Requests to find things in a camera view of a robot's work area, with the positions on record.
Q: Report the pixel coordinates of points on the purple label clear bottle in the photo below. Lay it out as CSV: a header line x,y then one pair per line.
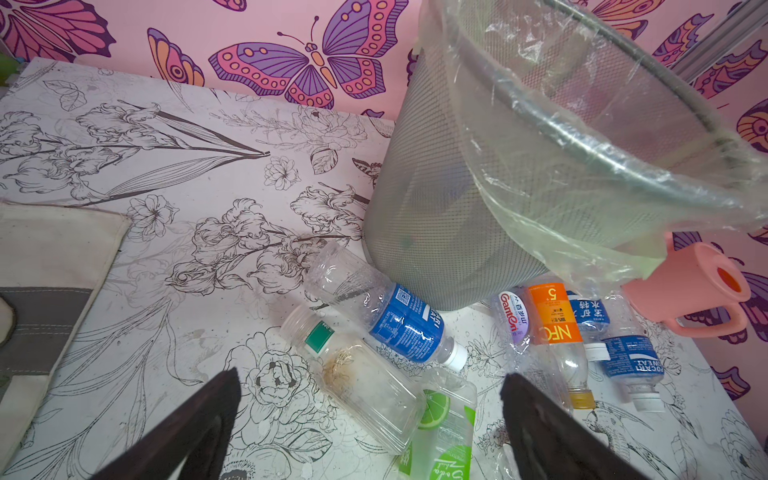
x,y
514,321

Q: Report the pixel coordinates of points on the grey mesh waste bin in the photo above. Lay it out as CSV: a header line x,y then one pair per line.
x,y
533,138

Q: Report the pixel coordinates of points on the orange label bottle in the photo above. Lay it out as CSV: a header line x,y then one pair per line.
x,y
559,332

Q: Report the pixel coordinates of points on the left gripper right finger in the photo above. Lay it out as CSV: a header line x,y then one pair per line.
x,y
548,443

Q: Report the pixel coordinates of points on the blue label bottle near bin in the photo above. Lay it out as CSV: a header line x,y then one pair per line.
x,y
384,309

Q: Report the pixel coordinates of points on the pink plastic watering can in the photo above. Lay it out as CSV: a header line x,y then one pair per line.
x,y
695,277

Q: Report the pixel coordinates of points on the clear green cap bottle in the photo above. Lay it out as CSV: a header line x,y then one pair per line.
x,y
385,401

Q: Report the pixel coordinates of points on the blue label bottle centre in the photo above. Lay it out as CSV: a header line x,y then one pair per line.
x,y
634,363

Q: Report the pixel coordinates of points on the lime green label bottle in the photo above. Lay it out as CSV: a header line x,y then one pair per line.
x,y
441,448

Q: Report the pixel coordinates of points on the beige grey work glove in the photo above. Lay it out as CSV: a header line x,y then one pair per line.
x,y
54,261

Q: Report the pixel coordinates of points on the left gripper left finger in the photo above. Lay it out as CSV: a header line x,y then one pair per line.
x,y
192,441

